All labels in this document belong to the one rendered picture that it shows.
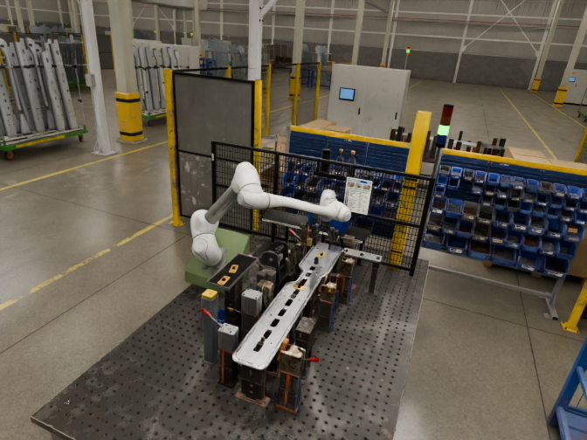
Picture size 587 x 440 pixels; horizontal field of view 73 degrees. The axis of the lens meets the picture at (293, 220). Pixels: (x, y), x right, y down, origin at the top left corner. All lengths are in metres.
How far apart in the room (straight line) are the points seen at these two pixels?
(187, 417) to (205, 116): 3.52
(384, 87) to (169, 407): 7.77
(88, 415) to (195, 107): 3.58
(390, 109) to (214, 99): 4.99
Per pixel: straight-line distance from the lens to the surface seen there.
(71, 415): 2.37
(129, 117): 9.88
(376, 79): 9.01
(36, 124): 9.95
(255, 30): 6.76
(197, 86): 4.93
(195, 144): 5.10
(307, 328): 2.17
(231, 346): 2.12
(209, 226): 2.83
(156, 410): 2.27
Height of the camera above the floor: 2.40
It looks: 24 degrees down
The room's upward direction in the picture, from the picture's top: 4 degrees clockwise
